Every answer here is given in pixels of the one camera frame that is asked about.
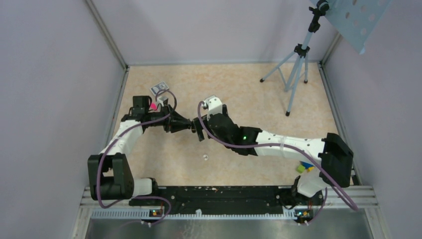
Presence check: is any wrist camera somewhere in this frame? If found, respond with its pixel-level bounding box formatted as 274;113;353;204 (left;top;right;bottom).
202;95;223;117
156;95;169;107

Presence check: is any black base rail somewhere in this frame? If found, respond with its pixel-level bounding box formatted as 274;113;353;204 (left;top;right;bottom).
129;186;323;215

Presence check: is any green cube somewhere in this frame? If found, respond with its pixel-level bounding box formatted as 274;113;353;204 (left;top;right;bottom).
296;165;306;174

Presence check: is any blue toy block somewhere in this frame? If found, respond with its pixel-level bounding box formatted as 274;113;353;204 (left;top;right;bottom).
301;161;314;169

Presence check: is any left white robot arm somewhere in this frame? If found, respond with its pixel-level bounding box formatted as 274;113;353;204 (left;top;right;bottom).
88;96;193;206

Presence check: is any perforated blue panel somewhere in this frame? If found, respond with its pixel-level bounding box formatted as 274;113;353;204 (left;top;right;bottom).
310;0;392;55

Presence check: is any pink block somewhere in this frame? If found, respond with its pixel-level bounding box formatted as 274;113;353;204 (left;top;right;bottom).
149;103;157;111

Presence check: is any card deck box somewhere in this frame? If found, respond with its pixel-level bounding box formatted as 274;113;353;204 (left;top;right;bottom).
150;81;169;96

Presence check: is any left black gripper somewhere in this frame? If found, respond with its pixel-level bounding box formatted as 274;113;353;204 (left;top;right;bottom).
145;104;191;133

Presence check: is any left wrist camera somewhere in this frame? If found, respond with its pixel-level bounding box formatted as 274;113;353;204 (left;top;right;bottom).
156;95;169;107

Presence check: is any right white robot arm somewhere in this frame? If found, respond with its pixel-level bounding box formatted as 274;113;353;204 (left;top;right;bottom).
197;102;354;205

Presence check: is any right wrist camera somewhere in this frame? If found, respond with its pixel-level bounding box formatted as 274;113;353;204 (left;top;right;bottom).
202;95;223;117

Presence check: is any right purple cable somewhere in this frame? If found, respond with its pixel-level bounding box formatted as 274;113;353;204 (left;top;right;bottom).
197;101;359;225

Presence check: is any purple cable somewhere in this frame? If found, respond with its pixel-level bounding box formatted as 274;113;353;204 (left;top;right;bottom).
96;89;178;227
197;101;359;225

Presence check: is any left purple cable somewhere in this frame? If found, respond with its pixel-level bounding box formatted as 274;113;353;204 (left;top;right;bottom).
96;89;178;227

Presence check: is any light blue tripod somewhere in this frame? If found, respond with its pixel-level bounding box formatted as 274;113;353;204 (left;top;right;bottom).
259;0;330;117

